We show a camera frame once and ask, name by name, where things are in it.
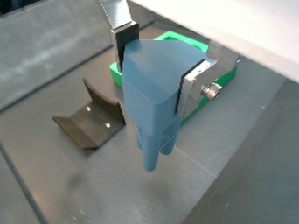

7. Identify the black curved bracket block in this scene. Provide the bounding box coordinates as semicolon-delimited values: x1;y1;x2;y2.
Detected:
53;80;127;150

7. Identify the blue three prong object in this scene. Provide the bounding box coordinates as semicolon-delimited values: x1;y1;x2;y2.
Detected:
122;39;208;172

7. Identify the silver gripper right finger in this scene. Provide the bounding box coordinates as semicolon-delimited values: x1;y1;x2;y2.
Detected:
177;41;242;119

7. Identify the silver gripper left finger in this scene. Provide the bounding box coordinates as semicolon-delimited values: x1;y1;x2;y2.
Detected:
98;0;139;71

